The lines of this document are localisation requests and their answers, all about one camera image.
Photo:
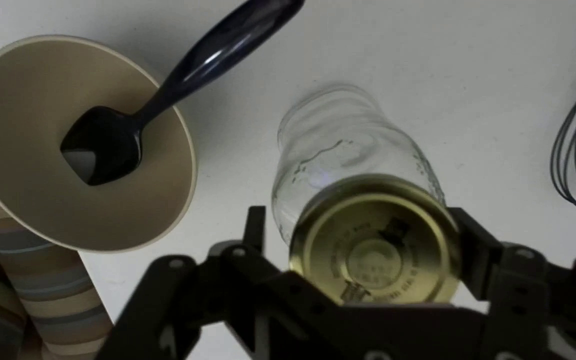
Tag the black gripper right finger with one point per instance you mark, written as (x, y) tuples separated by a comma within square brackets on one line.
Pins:
[(549, 300)]

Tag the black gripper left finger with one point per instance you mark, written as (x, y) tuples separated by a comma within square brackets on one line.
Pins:
[(201, 307)]

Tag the gold metal lid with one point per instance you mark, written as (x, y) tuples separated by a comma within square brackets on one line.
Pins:
[(375, 246)]

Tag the clear glass bottle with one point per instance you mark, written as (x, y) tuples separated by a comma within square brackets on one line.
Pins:
[(348, 140)]

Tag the striped sofa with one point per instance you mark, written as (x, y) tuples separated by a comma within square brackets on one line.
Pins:
[(40, 293)]

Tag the beige bowl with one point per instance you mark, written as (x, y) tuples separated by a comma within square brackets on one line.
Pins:
[(49, 206)]

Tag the black spoon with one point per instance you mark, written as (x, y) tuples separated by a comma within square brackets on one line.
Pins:
[(109, 142)]

